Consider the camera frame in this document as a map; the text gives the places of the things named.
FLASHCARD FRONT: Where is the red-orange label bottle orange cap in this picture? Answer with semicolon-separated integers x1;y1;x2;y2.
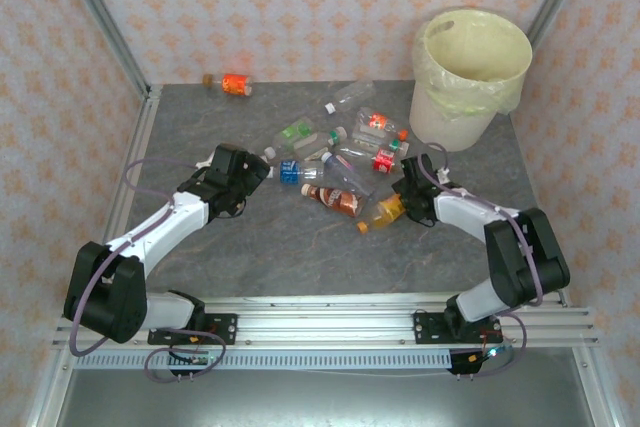
352;106;410;143

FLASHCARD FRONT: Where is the blue label bottle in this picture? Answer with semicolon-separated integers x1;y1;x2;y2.
267;159;326;186

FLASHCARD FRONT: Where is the red label bottle red cap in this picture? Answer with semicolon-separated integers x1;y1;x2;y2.
372;148;402;175

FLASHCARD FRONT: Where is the translucent yellow-green bin liner bag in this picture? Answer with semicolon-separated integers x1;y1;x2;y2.
412;6;524;121

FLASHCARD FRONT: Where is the aluminium side rail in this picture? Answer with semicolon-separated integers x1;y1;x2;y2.
102;85;164;248

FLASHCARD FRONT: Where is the cream plastic bin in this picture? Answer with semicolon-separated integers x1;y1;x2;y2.
408;7;534;153

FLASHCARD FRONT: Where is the flattened clear bottle green cap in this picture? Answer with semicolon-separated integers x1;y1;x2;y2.
335;138;411;161

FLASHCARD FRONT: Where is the clear bottle white cap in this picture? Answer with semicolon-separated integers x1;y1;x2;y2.
323;79;376;115

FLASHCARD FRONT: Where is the brown coffee drink bottle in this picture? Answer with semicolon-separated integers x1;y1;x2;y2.
300;183;369;219

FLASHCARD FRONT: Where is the orange-label bottle brown cap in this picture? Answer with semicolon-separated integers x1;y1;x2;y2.
202;73;254;97

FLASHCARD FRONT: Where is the green lime label soda bottle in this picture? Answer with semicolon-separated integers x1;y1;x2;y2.
263;117;316;158

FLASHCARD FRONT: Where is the orange juice bottle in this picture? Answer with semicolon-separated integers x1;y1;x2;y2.
356;194;409;234

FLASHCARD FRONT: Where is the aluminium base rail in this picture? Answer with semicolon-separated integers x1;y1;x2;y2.
52;295;601;348

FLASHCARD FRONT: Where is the white slotted cable duct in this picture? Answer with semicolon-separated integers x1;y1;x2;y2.
74;350;454;371

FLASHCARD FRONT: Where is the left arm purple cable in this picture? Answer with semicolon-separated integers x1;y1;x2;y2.
67;156;227;384

